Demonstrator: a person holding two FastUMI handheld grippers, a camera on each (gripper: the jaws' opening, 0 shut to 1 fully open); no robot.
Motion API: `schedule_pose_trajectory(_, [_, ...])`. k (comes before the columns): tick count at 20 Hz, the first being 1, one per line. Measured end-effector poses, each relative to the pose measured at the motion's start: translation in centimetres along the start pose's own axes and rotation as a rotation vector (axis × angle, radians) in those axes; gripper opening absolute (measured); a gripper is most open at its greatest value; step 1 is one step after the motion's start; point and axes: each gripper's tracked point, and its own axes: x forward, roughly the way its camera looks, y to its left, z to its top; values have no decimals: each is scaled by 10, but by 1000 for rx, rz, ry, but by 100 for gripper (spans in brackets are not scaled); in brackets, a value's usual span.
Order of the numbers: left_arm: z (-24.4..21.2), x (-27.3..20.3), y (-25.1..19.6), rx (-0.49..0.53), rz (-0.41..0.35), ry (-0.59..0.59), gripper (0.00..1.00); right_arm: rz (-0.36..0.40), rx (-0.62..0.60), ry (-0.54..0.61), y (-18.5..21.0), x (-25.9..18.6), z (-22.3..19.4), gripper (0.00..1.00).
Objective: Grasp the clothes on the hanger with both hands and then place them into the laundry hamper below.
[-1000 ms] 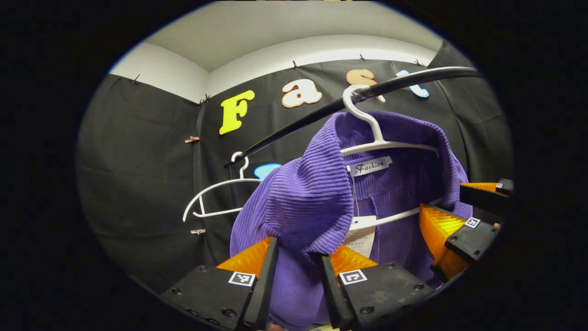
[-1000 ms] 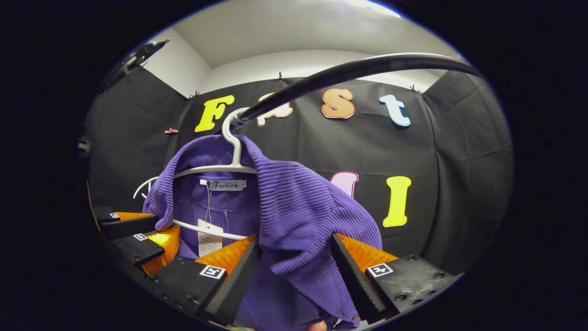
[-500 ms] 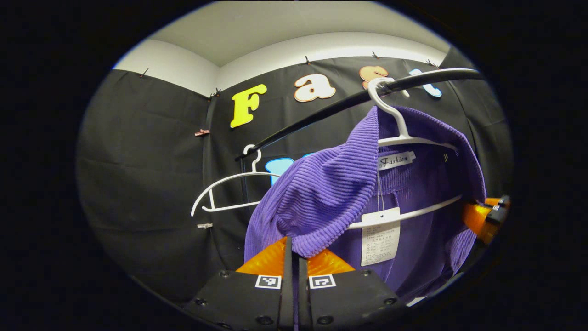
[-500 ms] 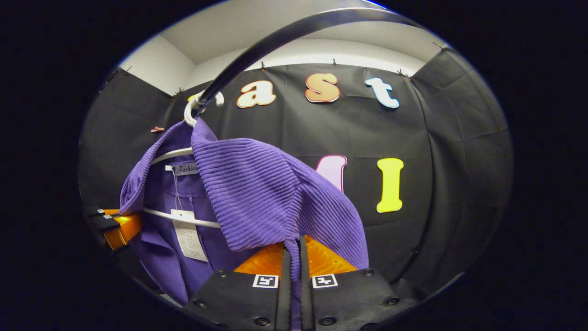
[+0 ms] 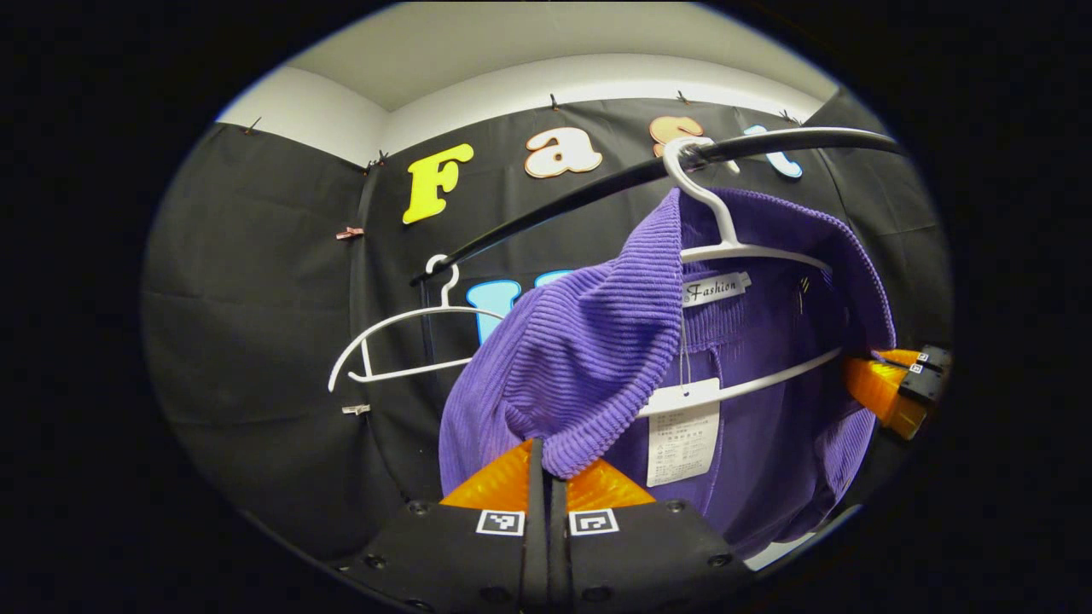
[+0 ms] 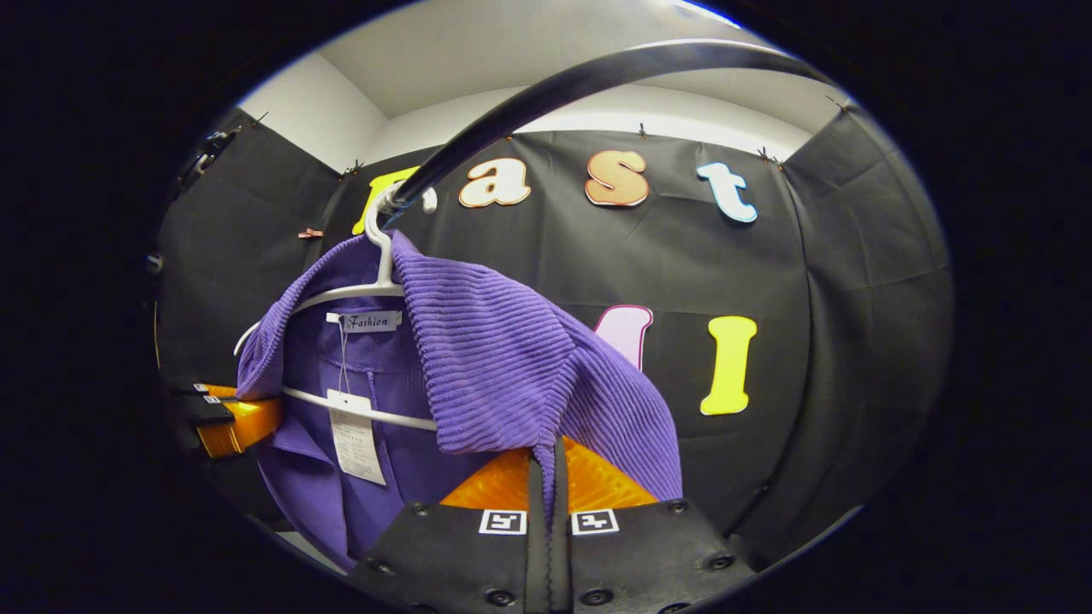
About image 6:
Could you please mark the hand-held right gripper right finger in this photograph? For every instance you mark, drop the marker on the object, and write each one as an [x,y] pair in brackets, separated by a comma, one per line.
[559,512]

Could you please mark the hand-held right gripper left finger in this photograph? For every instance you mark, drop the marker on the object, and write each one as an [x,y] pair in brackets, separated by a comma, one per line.
[537,512]

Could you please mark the black metal clothes rack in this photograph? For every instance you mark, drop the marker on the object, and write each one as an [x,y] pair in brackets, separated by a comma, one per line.
[554,85]

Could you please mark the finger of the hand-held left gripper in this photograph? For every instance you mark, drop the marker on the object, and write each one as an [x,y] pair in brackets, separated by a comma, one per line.
[209,390]
[243,422]

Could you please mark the white plastic clothes hanger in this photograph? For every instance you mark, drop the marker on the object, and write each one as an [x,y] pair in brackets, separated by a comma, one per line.
[358,290]

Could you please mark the black wall-mounted device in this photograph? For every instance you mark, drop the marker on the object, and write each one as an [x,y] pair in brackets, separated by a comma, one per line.
[205,158]

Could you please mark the long ceiling light panel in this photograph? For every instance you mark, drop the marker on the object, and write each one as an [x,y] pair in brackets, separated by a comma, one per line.
[708,10]

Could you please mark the purple ribbed shirt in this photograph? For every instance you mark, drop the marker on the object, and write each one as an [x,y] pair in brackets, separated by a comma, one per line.
[495,358]

